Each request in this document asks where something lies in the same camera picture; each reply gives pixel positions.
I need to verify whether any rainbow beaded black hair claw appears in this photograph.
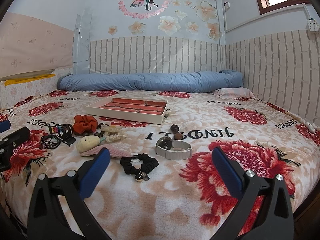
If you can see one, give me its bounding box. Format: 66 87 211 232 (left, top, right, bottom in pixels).
49 124 76 146

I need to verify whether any clear plastic sheet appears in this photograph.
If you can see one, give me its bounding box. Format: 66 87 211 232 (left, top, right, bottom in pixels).
72 13 92 74

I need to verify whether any yellow cloth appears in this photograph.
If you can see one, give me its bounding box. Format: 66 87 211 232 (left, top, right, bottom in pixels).
4 74 56 86

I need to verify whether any brown wooden bead bracelet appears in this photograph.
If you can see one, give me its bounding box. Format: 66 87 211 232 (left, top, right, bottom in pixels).
170 124 184 141

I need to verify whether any pink padded headboard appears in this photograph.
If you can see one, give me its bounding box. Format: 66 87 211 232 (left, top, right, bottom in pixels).
1 12 74 78

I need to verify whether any rolled blue duvet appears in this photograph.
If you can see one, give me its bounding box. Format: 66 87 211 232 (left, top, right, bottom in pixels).
57 70 243 93

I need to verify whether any cream scrunchie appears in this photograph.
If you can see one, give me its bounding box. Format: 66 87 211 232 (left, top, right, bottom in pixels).
100 125 127 143

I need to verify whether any cream plush hair clip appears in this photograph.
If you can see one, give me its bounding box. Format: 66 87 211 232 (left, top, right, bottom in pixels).
75 134 132 159

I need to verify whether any floral fleece bed blanket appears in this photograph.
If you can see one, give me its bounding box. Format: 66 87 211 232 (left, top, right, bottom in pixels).
1 90 319 239

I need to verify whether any white wall power socket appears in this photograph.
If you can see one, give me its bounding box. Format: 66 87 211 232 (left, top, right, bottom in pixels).
308 18 319 33

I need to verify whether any heart couple wall sticker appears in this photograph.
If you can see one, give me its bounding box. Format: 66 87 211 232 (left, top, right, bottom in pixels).
118 0 171 20

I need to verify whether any white tray brick-pattern liner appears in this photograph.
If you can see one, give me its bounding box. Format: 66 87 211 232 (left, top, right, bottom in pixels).
86 96 168 125

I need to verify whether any black cord bracelet purple charm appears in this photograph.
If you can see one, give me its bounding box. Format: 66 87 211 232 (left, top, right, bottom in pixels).
40 134 61 150

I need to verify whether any pink pillow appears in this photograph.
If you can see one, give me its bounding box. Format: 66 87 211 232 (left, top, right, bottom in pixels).
213 87 255 99

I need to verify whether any watch with beige strap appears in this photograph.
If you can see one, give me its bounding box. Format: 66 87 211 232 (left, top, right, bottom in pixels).
155 137 193 160

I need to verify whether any black scrunchie with bell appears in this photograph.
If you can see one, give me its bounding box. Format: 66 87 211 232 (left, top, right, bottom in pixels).
120 153 159 182

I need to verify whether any rust orange scrunchie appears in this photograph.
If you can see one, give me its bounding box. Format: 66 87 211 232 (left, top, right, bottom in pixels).
73 115 98 135

